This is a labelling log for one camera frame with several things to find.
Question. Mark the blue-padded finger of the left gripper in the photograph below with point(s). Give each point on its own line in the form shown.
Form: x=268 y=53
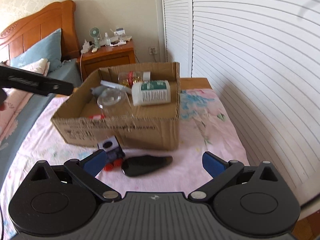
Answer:
x=53 y=86

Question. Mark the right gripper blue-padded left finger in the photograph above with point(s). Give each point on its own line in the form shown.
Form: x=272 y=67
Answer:
x=83 y=172

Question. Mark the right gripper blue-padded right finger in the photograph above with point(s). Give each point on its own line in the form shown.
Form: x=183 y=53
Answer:
x=224 y=174

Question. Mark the clear plastic jar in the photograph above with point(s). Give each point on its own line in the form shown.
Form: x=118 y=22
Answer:
x=114 y=103

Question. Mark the white refill pack box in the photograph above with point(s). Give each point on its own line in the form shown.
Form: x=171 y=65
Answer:
x=115 y=86

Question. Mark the pink folded quilt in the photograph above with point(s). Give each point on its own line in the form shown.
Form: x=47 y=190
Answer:
x=17 y=99

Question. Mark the blue bed sheet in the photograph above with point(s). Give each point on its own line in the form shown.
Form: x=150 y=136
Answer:
x=31 y=111

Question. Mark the black toy train car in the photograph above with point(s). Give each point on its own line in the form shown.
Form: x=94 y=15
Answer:
x=114 y=153

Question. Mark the blue pillow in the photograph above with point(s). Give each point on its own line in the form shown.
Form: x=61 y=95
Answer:
x=48 y=48

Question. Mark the black teardrop-shaped case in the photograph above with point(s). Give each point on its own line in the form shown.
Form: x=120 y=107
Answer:
x=145 y=164

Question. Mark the grey toy animal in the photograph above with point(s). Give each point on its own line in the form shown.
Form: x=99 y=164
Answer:
x=97 y=91

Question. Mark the white power strip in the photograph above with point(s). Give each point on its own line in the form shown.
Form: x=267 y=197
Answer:
x=86 y=47

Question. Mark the red toy car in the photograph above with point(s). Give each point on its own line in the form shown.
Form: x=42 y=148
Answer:
x=97 y=117

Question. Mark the wooden nightstand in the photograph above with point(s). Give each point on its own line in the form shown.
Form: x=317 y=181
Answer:
x=106 y=57

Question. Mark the wooden bed headboard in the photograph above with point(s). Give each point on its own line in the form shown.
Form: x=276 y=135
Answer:
x=24 y=33

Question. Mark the small green desk fan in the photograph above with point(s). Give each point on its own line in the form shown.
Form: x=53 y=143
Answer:
x=95 y=34

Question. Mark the small clear spray bottle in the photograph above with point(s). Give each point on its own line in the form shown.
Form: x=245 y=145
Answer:
x=107 y=40

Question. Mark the brown cardboard box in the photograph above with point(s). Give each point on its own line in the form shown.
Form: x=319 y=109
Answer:
x=148 y=127

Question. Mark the clear bottle yellow capsules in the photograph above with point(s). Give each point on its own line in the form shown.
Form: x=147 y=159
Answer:
x=128 y=79

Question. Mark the white medicine bottle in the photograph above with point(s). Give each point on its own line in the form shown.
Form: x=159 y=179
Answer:
x=156 y=92

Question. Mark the white louvered closet doors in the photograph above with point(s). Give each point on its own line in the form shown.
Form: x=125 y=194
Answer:
x=262 y=59

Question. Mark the white wall socket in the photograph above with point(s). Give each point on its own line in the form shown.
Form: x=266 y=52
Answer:
x=152 y=50

